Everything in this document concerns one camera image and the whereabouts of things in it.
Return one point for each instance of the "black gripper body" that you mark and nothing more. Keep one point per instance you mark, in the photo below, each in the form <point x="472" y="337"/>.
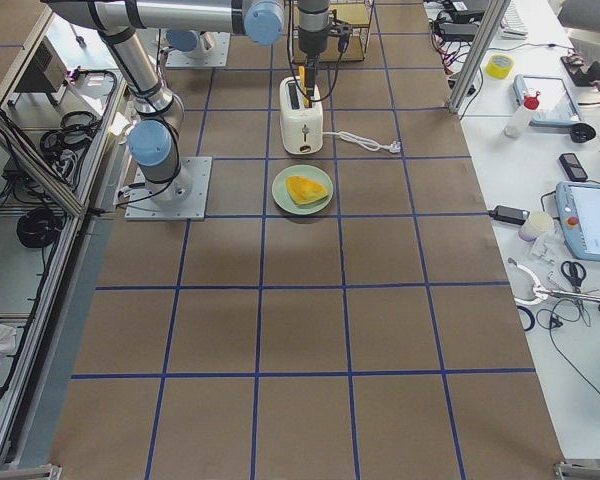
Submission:
<point x="310" y="45"/>

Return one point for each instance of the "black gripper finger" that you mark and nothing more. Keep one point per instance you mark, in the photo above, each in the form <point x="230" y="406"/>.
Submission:
<point x="311" y="80"/>

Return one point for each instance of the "yellow bread slice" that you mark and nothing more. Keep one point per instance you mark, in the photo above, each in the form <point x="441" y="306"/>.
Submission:
<point x="306" y="95"/>
<point x="305" y="191"/>

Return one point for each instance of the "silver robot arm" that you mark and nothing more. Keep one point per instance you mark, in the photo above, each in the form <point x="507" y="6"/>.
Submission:
<point x="154" y="141"/>
<point x="192" y="43"/>

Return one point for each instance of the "white toaster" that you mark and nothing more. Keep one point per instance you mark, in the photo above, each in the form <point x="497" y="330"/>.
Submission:
<point x="301" y="126"/>

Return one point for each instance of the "yellow bread slice on plate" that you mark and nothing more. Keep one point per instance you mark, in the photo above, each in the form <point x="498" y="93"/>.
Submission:
<point x="305" y="191"/>

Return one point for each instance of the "green plate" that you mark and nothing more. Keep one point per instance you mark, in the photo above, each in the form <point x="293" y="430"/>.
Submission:
<point x="284" y="201"/>

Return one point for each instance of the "black power brick top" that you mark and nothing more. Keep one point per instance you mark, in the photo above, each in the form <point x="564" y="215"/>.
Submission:
<point x="452" y="32"/>

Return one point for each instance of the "yellow tape roll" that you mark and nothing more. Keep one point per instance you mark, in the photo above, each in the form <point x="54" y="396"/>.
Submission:
<point x="499" y="66"/>

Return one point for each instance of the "white squeeze bottle red cap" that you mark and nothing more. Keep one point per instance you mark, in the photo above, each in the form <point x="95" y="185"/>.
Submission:
<point x="521" y="119"/>

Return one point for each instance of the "black power adapter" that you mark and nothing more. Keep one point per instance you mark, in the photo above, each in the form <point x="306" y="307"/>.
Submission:
<point x="508" y="215"/>

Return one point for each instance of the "upper blue teach pendant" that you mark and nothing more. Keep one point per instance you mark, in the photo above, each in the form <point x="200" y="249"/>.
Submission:
<point x="557" y="107"/>

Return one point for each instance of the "blue teach pendant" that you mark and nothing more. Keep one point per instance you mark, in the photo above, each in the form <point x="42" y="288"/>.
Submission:
<point x="578" y="206"/>
<point x="557" y="107"/>

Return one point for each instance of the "grey control box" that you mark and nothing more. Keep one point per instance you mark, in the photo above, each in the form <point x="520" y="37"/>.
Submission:
<point x="45" y="74"/>

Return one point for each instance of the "white round jar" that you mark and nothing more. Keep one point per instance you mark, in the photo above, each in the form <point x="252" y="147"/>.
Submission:
<point x="536" y="224"/>

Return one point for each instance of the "black round cap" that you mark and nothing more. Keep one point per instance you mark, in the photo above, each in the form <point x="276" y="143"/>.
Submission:
<point x="581" y="133"/>

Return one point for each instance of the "black phone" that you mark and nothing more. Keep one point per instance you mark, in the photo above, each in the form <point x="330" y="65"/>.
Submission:
<point x="572" y="167"/>

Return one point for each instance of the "lower blue teach pendant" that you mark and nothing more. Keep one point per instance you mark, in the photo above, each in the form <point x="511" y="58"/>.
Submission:
<point x="578" y="206"/>

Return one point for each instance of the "white curved tool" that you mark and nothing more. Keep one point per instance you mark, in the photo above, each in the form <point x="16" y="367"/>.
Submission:
<point x="539" y="291"/>

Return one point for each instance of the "blue tape roll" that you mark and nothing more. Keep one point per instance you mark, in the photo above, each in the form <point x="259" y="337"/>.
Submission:
<point x="530" y="322"/>

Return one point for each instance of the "black scissors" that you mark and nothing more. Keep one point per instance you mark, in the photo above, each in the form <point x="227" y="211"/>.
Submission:
<point x="574" y="272"/>

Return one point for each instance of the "wire rack with wooden shelf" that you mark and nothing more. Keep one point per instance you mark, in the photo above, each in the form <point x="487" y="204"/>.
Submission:
<point x="358" y="14"/>

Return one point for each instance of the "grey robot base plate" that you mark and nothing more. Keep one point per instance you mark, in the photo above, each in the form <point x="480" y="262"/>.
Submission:
<point x="185" y="198"/>

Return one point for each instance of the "aluminium frame post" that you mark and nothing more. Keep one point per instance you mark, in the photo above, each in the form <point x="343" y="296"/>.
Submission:
<point x="485" y="33"/>

